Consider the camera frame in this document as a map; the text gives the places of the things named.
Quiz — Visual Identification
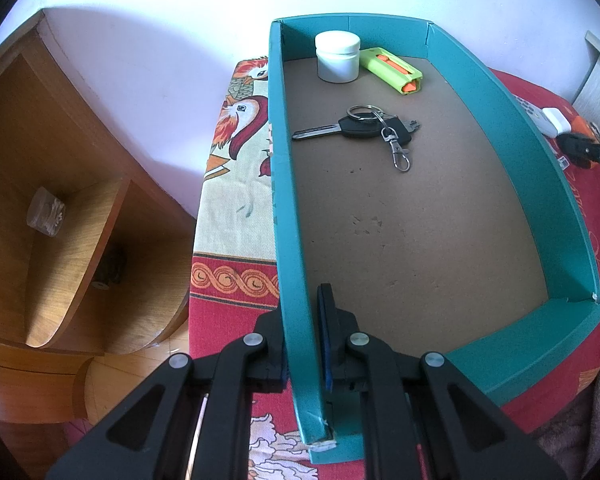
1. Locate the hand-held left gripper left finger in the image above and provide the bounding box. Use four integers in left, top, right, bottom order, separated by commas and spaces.
45, 310, 288, 480

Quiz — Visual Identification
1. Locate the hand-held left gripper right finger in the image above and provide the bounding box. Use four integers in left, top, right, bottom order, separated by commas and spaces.
316, 282, 566, 480

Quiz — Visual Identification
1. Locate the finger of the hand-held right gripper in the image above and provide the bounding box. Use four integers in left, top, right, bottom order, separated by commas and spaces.
559, 132, 600, 170

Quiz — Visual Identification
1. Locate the orange digital timer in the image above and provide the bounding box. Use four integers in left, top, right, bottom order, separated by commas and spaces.
570, 115, 600, 141

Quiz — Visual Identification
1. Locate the white earbuds case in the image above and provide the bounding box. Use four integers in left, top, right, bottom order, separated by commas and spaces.
540, 106, 572, 137

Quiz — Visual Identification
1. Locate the white remote control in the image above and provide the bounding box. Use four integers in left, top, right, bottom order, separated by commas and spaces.
512, 94, 556, 136

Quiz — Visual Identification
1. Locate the teal cardboard box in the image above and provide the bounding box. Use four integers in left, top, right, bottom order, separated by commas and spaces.
267, 14, 600, 466

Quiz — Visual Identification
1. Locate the green and orange utility knife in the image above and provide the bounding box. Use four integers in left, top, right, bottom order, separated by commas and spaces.
359, 47, 425, 96

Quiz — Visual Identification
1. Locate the black key bunch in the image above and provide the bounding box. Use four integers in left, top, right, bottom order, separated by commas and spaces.
291, 104, 422, 173

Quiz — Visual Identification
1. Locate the white jar with orange label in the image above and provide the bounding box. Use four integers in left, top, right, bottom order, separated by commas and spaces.
314, 31, 362, 84

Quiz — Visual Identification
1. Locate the red printed blanket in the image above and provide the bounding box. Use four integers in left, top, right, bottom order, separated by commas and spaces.
190, 57, 600, 480

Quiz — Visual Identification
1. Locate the small glass jar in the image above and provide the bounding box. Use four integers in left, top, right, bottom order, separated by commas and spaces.
26, 186, 67, 237

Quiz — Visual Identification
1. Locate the brown fuzzy cloth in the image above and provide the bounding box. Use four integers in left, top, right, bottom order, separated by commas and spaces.
530, 360, 600, 480

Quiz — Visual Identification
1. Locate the wooden shelf cabinet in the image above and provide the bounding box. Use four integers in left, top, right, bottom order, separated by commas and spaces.
0, 9, 203, 426

